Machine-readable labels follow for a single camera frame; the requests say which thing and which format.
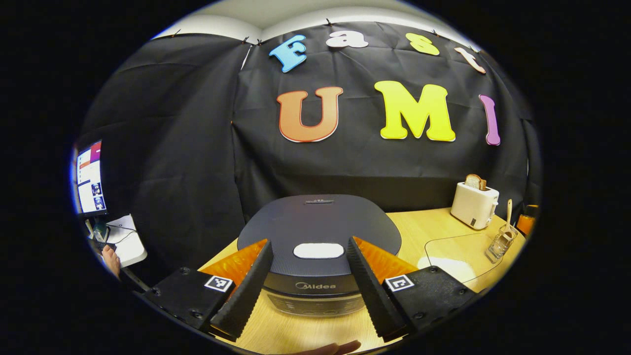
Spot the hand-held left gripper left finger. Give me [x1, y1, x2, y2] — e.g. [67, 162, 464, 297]
[143, 239, 274, 341]

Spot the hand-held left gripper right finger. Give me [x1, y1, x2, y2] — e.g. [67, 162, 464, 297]
[347, 236, 479, 342]

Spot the wooden spoon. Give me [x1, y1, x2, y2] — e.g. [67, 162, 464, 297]
[502, 199, 514, 237]

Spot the clear chopstick holder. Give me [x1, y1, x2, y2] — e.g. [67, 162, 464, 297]
[485, 224, 519, 263]

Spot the white rice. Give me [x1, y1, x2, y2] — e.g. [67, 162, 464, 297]
[418, 256, 476, 284]

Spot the grey silver rice cooker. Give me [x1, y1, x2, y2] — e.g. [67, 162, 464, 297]
[237, 194, 402, 317]

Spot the white toaster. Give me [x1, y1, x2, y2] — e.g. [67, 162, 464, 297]
[451, 181, 500, 230]

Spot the white side desk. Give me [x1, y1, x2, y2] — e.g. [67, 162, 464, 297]
[101, 213, 147, 268]

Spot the black backdrop cloth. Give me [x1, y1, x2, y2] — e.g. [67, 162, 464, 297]
[76, 21, 543, 272]

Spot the computer monitor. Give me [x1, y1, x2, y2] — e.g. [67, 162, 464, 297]
[73, 140, 108, 217]

